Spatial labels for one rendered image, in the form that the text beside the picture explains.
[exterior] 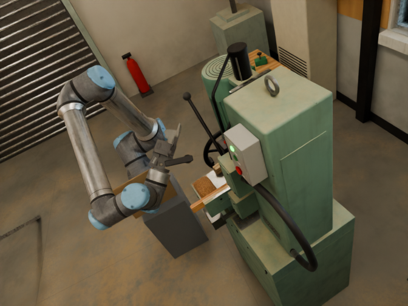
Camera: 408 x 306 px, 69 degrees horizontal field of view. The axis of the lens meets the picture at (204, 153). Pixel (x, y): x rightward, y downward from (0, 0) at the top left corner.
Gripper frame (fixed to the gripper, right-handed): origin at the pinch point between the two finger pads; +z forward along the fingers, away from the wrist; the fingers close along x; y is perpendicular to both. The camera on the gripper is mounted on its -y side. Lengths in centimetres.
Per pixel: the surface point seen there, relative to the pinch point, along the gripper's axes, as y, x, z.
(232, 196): -28.2, -4.6, -20.9
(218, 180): -26.0, 27.0, -15.1
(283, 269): -59, -1, -43
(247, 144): -18.8, -45.5, -7.0
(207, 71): -2.8, -19.4, 18.4
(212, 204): -24.9, 15.5, -27.1
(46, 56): 180, 237, 68
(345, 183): -132, 93, 17
